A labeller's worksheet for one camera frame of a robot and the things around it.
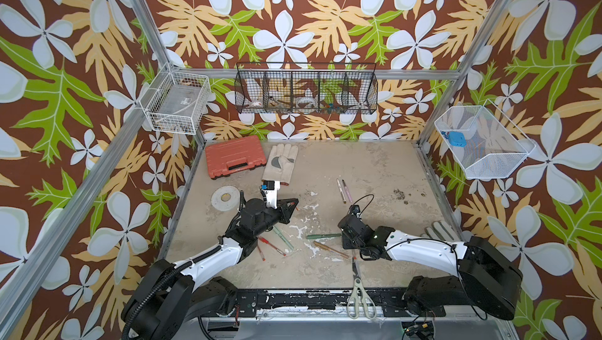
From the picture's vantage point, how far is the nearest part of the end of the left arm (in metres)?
0.63

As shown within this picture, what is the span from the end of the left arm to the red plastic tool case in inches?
16.3

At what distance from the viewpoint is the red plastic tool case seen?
1.07 metres
